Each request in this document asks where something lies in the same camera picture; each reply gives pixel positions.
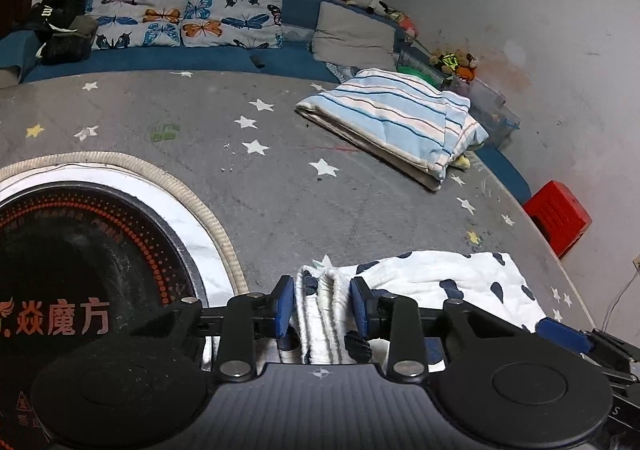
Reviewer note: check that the red plastic stool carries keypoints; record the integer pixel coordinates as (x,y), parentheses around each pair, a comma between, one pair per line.
(557,215)

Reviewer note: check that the yellow cloth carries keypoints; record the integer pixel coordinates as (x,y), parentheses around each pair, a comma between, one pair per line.
(462,162)

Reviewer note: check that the clear plastic storage box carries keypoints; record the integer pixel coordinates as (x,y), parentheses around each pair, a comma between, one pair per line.
(490,104)

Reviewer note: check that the orange pink plush toy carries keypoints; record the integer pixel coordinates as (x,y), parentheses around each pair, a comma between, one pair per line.
(407,24)

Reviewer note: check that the white polka dot garment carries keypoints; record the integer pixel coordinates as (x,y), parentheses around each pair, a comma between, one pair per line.
(425,280)

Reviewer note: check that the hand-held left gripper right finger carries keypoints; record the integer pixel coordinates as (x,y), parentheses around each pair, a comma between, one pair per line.
(361,307)

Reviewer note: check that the white wall socket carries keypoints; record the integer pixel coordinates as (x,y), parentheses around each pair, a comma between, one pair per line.
(637,263)

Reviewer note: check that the blue sofa bench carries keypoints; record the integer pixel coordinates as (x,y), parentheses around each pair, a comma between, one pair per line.
(150,59)

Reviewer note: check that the grey cloth bundle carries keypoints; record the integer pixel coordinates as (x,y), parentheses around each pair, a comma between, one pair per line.
(81,25)

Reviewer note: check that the grey pillow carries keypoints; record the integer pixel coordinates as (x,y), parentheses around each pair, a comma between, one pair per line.
(350,37)

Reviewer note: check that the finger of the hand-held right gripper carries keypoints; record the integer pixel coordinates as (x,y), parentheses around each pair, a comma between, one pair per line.
(565,336)

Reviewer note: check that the grey star-print table cover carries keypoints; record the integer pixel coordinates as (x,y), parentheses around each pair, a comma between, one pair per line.
(280,180)

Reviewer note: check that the striped folded blanket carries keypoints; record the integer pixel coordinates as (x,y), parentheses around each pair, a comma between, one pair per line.
(395,119)

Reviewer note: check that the small black remote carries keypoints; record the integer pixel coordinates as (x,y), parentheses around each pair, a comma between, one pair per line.
(258,61)

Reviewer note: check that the butterfly print pillow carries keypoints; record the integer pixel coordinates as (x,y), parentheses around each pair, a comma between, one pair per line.
(190,9)

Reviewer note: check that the round black induction cooker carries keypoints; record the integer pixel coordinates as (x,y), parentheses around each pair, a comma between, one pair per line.
(100,255)

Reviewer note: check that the brown yellow plush toy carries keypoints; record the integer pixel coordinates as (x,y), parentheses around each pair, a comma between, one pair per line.
(457,62)

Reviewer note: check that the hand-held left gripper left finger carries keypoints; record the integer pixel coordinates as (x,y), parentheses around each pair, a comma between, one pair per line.
(284,305)

